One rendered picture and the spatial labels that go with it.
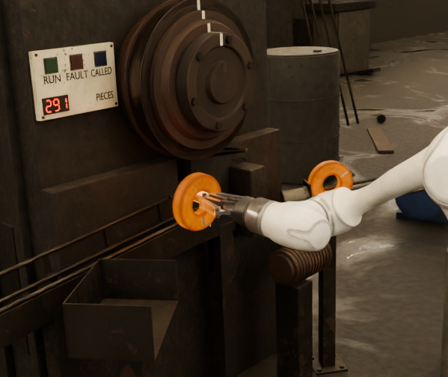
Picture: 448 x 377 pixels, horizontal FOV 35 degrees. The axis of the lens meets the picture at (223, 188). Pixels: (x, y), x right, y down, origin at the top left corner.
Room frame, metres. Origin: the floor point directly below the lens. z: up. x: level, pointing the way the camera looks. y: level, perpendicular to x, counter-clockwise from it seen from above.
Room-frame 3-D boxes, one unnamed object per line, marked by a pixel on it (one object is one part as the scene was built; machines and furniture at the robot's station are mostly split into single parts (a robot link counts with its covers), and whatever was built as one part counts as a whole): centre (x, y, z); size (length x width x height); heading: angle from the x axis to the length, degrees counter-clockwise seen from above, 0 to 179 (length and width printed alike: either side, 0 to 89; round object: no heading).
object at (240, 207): (1.73, -0.04, 0.84); 0.09 x 0.08 x 0.07; 46
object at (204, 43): (2.05, 0.00, 1.11); 0.28 x 0.06 x 0.28; 136
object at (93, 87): (1.95, 0.39, 1.15); 0.26 x 0.02 x 0.18; 136
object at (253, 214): (1.68, -0.09, 0.83); 0.09 x 0.06 x 0.09; 136
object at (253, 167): (2.30, -0.08, 0.68); 0.11 x 0.08 x 0.24; 46
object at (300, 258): (2.26, -0.25, 0.27); 0.22 x 0.13 x 0.53; 136
